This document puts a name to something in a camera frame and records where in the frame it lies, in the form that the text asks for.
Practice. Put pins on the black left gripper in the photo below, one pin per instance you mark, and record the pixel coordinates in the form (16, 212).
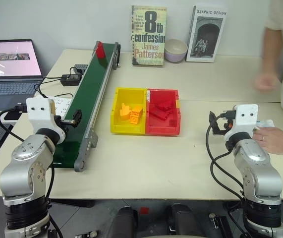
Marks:
(66, 121)

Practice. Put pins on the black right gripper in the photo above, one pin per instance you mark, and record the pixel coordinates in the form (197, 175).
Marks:
(227, 115)

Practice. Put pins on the white packet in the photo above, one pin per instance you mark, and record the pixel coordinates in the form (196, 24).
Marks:
(265, 123)

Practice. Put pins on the person's right forearm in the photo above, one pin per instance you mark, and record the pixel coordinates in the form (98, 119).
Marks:
(273, 53)

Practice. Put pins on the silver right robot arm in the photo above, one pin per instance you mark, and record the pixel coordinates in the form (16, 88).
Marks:
(257, 173)

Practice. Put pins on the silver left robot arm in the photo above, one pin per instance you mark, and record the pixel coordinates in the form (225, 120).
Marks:
(24, 161)

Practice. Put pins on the person's left hand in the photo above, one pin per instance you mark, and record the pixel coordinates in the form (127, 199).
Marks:
(275, 141)

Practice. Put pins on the person's right hand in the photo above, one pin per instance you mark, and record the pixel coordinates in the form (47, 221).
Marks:
(266, 82)

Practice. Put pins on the white power strip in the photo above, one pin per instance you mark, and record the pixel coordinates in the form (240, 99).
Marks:
(60, 105)

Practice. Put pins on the black power adapter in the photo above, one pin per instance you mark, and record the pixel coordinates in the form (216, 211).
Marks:
(70, 79)

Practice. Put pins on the small dark red cube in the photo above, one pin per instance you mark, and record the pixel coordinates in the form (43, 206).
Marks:
(173, 123)

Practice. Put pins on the black control box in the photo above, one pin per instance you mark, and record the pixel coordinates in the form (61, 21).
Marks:
(81, 68)

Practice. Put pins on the red plastic bin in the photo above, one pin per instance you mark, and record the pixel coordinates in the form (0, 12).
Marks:
(163, 130)

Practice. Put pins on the yellow plastic bin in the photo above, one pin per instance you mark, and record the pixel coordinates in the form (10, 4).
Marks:
(129, 130)

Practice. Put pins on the red toy brick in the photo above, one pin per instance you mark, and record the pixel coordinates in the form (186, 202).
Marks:
(164, 106)
(159, 114)

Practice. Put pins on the orange holed cube block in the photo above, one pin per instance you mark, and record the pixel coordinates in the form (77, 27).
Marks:
(137, 110)
(134, 119)

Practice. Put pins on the black flat phone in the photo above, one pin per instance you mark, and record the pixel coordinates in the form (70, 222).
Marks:
(12, 115)

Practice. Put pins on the red block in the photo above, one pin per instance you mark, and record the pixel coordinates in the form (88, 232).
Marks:
(100, 50)

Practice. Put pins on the grey open laptop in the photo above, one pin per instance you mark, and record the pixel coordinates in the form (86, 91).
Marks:
(7, 84)

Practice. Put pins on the lavender and cream bowl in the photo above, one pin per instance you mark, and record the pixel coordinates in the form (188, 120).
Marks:
(176, 53)

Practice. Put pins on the Graphic Design book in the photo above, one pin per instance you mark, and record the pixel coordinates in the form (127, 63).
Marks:
(207, 37)

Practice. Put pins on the dark rounded shape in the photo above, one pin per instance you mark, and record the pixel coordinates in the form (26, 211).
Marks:
(182, 221)
(121, 223)

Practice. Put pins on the red square floor marker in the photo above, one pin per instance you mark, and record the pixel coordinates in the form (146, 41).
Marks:
(144, 210)

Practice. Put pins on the green conveyor belt, silver frame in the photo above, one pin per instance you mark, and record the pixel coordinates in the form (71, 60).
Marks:
(86, 99)

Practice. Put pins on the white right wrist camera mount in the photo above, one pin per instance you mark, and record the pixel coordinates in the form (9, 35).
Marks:
(245, 121)

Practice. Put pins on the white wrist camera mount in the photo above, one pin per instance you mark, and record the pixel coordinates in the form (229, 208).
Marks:
(245, 121)
(39, 116)

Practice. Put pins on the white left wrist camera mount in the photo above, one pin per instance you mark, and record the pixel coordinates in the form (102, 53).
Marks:
(39, 116)

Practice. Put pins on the black floor bracket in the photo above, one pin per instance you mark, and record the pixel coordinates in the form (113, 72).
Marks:
(224, 223)

